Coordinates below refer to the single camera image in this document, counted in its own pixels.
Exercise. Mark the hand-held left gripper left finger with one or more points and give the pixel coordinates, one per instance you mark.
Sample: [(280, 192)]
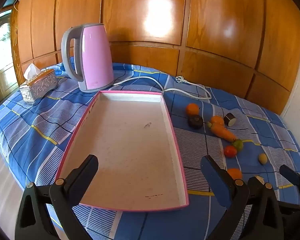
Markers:
[(86, 168)]

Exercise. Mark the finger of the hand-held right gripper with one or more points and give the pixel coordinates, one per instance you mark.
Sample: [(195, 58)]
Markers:
[(290, 205), (291, 175)]

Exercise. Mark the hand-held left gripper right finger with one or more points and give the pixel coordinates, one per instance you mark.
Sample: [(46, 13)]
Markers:
[(215, 180)]

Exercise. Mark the orange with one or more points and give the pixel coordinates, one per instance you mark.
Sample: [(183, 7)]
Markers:
[(217, 120), (192, 109), (235, 173)]

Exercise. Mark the red tomato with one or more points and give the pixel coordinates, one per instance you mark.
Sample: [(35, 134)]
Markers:
[(230, 151)]

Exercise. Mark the eggplant piece with brown cut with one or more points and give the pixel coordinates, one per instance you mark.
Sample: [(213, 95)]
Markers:
[(259, 178)]

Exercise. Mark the small potato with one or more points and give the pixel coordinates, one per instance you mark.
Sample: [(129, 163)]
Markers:
[(263, 158)]

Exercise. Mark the green tomato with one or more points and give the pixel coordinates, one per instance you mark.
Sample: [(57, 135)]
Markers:
[(238, 145)]

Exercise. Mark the carrot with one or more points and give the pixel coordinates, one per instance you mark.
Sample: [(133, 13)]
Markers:
[(221, 131)]

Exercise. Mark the pink tray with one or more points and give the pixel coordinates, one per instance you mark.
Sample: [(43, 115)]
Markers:
[(130, 142)]

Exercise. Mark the eggplant piece with pale cut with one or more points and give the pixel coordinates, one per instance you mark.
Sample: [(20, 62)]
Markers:
[(229, 119)]

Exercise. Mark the dark round eggplant piece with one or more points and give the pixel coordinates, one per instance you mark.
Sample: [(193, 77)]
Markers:
[(195, 122)]

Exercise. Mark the blue plaid blanket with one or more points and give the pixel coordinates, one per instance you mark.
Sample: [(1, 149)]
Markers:
[(40, 125)]

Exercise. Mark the silver tissue box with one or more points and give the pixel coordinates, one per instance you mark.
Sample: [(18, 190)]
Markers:
[(40, 87)]

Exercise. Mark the white tissue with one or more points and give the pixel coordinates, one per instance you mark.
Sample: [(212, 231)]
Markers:
[(31, 71)]

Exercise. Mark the pink electric kettle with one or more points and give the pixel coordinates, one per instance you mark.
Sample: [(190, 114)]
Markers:
[(95, 55)]

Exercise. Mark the wooden door with window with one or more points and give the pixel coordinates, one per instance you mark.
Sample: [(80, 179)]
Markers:
[(5, 75)]

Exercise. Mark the wooden wardrobe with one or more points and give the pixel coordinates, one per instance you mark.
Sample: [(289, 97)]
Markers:
[(215, 30)]

